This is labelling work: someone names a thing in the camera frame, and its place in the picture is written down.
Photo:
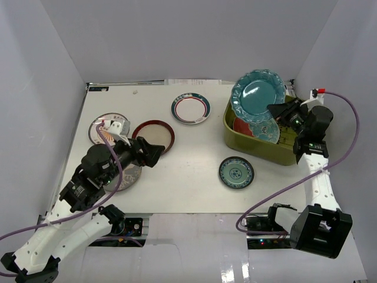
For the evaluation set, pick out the grey plate white pattern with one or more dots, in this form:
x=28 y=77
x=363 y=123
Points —
x=130 y=176

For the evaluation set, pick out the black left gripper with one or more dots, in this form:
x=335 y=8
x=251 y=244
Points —
x=140 y=149

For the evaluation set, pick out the blue white patterned plate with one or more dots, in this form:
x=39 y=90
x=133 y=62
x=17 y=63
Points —
x=236 y=172

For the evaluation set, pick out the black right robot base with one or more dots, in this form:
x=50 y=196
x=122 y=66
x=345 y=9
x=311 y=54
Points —
x=267 y=223

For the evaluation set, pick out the red lacquer round tray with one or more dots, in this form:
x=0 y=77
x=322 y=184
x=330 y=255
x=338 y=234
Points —
x=156 y=132

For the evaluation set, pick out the large teal scalloped plate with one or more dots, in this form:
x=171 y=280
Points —
x=252 y=93

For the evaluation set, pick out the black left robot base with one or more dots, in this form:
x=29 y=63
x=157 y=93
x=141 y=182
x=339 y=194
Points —
x=123 y=229

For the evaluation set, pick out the red and teal plate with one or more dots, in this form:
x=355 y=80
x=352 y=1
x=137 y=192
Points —
x=267 y=131

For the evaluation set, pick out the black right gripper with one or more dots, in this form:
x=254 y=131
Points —
x=282 y=111

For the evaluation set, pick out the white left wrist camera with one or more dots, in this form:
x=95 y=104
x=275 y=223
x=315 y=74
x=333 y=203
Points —
x=117 y=129

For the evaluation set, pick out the olive green plastic bin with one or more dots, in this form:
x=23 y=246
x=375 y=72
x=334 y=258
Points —
x=280 y=153

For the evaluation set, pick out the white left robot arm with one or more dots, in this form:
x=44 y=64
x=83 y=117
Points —
x=79 y=217

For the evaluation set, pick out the white plate teal rim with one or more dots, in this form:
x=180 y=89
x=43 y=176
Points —
x=190 y=108

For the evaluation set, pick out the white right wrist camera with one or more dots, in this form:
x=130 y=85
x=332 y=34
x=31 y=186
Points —
x=316 y=98

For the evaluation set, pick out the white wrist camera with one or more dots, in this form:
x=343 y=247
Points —
x=117 y=129
x=316 y=98

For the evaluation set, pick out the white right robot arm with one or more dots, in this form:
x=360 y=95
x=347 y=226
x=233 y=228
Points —
x=321 y=228

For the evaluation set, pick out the white plate orange sunburst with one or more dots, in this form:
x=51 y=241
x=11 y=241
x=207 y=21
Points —
x=93 y=135

